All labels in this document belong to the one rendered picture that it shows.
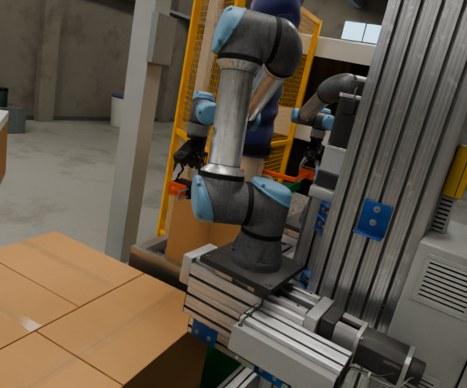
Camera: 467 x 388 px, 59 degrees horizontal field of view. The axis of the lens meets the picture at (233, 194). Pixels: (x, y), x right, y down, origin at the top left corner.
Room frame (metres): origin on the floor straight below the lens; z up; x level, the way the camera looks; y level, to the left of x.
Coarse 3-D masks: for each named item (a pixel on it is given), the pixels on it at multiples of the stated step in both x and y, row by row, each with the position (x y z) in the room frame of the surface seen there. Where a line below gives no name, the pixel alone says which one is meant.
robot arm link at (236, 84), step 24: (240, 24) 1.05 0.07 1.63; (264, 24) 1.07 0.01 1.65; (216, 48) 1.06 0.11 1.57; (240, 48) 1.04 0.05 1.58; (264, 48) 1.07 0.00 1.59; (240, 72) 1.05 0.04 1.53; (240, 96) 1.04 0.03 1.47; (216, 120) 1.04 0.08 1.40; (240, 120) 1.04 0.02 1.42; (216, 144) 1.02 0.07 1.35; (240, 144) 1.04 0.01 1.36; (216, 168) 1.00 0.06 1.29; (192, 192) 1.04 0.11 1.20; (216, 192) 0.98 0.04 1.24; (240, 192) 1.01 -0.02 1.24; (216, 216) 0.98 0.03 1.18; (240, 216) 1.00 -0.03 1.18
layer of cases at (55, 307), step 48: (48, 240) 1.88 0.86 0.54; (0, 288) 1.41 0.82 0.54; (48, 288) 1.47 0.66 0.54; (96, 288) 1.55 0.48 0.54; (144, 288) 1.63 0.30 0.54; (0, 336) 1.15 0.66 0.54; (48, 336) 1.19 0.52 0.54; (96, 336) 1.25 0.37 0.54; (144, 336) 1.30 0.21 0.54; (192, 336) 1.43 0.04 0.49; (0, 384) 0.96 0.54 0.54; (48, 384) 0.99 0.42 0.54; (96, 384) 1.03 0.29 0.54; (144, 384) 1.16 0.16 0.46; (192, 384) 1.52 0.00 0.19
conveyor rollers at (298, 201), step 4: (296, 192) 3.84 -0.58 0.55; (292, 196) 3.67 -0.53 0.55; (296, 196) 3.73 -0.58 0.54; (300, 196) 3.73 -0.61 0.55; (304, 196) 3.79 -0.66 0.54; (308, 196) 3.79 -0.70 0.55; (292, 200) 3.56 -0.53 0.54; (296, 200) 3.56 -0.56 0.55; (300, 200) 3.62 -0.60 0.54; (304, 200) 3.62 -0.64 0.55; (292, 204) 3.46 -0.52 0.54; (296, 204) 3.46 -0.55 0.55; (300, 204) 3.52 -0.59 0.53; (304, 204) 3.52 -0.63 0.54; (292, 208) 3.36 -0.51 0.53; (296, 208) 3.35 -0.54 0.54; (300, 208) 3.35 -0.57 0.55; (288, 212) 3.19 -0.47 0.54; (292, 212) 3.19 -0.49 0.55; (296, 212) 3.25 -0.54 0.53; (156, 252) 1.99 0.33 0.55; (164, 252) 2.05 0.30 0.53; (164, 256) 1.96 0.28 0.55
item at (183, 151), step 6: (186, 144) 1.47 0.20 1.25; (192, 144) 1.47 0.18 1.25; (198, 144) 1.48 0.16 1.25; (180, 150) 1.43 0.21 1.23; (186, 150) 1.43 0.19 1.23; (192, 150) 1.44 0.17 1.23; (174, 156) 1.40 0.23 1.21; (180, 156) 1.40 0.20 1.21; (186, 156) 1.41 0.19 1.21; (180, 162) 1.40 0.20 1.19
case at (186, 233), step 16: (176, 208) 1.82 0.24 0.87; (176, 224) 1.82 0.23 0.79; (192, 224) 1.79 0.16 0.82; (208, 224) 1.76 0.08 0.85; (224, 224) 1.74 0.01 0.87; (176, 240) 1.81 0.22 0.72; (192, 240) 1.79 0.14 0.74; (208, 240) 1.76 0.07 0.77; (224, 240) 1.73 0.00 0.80; (176, 256) 1.81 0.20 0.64
